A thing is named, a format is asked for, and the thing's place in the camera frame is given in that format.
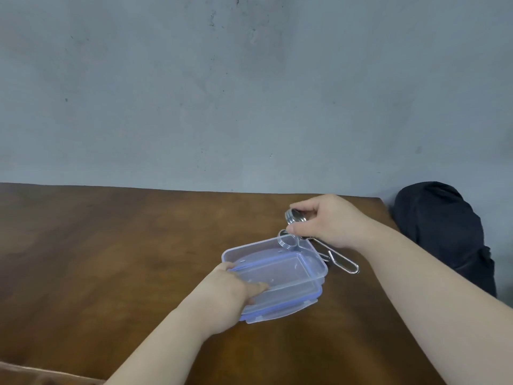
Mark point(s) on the person's right forearm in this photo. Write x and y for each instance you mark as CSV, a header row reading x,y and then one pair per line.
x,y
433,300

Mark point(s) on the person's left hand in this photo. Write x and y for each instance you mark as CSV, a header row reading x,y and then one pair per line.
x,y
218,298

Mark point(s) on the clear plastic food container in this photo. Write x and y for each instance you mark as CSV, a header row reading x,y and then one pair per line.
x,y
286,272

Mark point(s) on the person's left thumb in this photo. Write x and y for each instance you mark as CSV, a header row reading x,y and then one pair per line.
x,y
256,288

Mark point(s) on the clear lid with blue seal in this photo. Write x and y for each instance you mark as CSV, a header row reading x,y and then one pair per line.
x,y
280,314

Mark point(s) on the person's left forearm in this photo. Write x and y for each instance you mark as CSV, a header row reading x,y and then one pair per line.
x,y
160,350

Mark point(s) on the person's right hand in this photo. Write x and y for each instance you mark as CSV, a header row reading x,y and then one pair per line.
x,y
340,222

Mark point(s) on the black fabric bag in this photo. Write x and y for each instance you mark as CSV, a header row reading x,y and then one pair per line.
x,y
439,226

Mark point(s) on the round steel measuring cup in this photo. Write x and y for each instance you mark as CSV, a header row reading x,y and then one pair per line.
x,y
294,216

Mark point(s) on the person's right thumb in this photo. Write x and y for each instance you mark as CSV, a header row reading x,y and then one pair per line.
x,y
306,229

